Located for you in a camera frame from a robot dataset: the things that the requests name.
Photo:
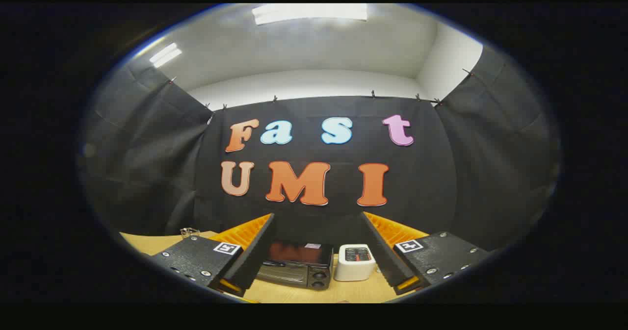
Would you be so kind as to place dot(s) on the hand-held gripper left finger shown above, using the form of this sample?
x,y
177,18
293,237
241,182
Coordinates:
x,y
255,254

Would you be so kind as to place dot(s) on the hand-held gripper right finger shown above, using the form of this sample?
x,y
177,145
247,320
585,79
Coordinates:
x,y
385,251

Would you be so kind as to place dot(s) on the black toaster oven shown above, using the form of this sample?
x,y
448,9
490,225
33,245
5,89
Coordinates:
x,y
299,266

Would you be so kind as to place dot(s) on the white bread toaster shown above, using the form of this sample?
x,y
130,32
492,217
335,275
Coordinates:
x,y
354,268

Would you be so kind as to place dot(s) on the black backdrop cloth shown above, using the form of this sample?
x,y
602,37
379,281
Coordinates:
x,y
441,173

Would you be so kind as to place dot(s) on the small ceiling light panel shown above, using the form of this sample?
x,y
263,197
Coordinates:
x,y
166,55

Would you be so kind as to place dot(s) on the large ceiling light panel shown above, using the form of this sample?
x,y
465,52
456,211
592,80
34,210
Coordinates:
x,y
309,12

